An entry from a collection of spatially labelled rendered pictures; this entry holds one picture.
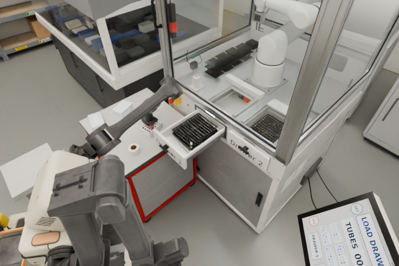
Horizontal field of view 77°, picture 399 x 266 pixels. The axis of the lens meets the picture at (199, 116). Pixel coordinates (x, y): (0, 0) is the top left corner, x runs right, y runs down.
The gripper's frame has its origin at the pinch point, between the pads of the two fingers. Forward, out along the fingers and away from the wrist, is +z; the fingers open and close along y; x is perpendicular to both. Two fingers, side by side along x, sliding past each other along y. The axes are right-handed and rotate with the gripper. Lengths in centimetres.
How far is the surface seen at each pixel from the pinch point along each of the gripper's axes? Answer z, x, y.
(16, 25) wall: 59, -56, 390
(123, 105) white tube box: 0.4, -3.6, 32.7
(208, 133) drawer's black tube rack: -8.7, -13.4, -37.5
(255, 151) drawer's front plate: -10, -17, -67
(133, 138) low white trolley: 4.9, 11.0, 6.2
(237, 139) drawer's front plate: -10, -19, -54
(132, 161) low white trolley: 4.3, 23.9, -7.7
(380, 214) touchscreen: -39, 2, -120
